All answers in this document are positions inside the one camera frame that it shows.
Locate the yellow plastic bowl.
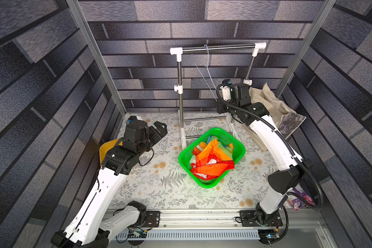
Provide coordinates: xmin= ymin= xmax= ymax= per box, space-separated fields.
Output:
xmin=99 ymin=138 xmax=123 ymax=164

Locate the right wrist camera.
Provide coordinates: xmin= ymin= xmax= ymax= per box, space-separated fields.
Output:
xmin=220 ymin=79 xmax=231 ymax=101

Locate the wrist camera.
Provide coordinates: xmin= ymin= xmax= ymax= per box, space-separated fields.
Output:
xmin=220 ymin=79 xmax=231 ymax=101
xmin=126 ymin=115 xmax=143 ymax=125

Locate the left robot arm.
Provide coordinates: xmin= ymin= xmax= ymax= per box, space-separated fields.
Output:
xmin=51 ymin=116 xmax=168 ymax=248

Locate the rainbow striped jacket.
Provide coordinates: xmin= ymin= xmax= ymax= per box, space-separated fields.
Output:
xmin=190 ymin=136 xmax=235 ymax=181

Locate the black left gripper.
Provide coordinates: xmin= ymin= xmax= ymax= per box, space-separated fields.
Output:
xmin=137 ymin=121 xmax=168 ymax=157

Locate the purple snack packet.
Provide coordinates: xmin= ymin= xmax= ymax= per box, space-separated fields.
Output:
xmin=287 ymin=185 xmax=315 ymax=210

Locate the metal clothes rack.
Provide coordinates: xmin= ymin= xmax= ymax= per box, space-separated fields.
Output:
xmin=169 ymin=42 xmax=267 ymax=150

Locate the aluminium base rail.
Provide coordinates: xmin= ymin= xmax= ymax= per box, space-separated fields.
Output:
xmin=68 ymin=208 xmax=335 ymax=248

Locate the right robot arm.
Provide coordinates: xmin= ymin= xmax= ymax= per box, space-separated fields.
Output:
xmin=217 ymin=80 xmax=309 ymax=226

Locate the beige canvas tote bag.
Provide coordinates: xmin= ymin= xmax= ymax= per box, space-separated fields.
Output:
xmin=249 ymin=83 xmax=306 ymax=139

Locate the black corrugated cable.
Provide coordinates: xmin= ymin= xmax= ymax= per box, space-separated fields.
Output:
xmin=216 ymin=83 xmax=324 ymax=246

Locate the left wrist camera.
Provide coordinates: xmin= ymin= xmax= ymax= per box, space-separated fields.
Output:
xmin=126 ymin=115 xmax=143 ymax=125

